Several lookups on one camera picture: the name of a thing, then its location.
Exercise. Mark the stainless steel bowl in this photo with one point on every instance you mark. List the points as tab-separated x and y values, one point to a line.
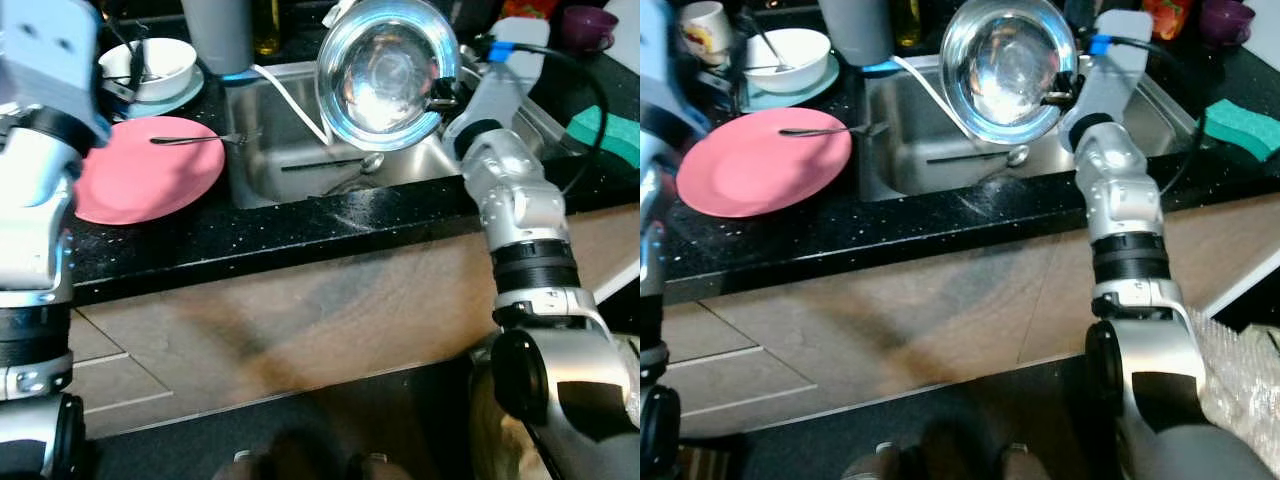
385	75
1005	70

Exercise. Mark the pink plate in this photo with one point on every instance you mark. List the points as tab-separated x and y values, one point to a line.
750	170
140	180

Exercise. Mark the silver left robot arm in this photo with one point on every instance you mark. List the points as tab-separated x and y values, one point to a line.
35	220
655	250

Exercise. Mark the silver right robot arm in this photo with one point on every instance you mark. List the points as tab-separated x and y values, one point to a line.
1130	210
520	220

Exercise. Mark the brown kitchen cabinet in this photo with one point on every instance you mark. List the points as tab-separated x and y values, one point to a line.
300	300
900	300

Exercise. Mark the white mug with fruit print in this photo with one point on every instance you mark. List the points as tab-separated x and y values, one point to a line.
705	30

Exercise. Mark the white ceramic bowl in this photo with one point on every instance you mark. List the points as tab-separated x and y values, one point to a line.
800	55
165	65

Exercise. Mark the teal saucer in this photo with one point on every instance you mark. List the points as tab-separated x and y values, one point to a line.
185	100
825	92

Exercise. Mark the white appliance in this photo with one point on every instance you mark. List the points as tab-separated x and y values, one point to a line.
628	15

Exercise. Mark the grey jug with round label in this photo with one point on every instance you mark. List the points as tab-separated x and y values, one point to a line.
855	30
215	35

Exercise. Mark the green sponge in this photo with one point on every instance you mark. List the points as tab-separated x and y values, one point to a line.
610	135
1240	128

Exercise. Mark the red juice carton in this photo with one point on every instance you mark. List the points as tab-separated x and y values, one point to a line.
1170	15
528	8

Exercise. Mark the dark thin cutlery stick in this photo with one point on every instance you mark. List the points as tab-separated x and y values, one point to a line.
960	158
320	163

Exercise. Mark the purple cup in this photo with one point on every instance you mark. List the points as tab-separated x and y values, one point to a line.
590	25
1228	20

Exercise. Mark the glass oil bottle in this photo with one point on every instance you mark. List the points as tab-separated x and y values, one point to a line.
906	22
266	25

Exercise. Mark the stainless steel sink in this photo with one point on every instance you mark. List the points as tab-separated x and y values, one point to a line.
900	170
260	175

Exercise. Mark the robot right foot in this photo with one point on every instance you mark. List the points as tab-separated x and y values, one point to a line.
1020	465
375	468

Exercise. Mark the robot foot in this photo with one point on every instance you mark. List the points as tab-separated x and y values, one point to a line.
885	465
1020	465
375	468
255	465

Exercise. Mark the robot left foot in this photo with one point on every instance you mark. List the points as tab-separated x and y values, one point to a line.
885	465
255	465

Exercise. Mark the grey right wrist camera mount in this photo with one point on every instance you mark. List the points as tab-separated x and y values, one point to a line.
1115	70
505	80

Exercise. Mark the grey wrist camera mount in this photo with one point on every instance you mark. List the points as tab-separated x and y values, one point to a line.
655	50
505	80
1115	70
45	50

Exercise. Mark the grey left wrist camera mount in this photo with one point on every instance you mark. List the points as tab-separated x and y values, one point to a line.
655	50
45	50

